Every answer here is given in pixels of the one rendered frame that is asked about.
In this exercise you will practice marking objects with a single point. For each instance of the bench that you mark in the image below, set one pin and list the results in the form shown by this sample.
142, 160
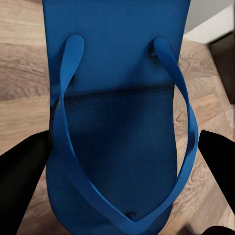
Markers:
223, 53

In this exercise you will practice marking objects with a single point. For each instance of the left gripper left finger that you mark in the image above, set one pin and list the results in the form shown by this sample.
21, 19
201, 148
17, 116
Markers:
20, 170

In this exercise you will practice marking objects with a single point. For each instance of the sandal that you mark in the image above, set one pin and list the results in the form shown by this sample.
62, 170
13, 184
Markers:
113, 67

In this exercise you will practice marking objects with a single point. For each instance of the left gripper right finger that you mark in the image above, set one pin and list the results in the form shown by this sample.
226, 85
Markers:
219, 153

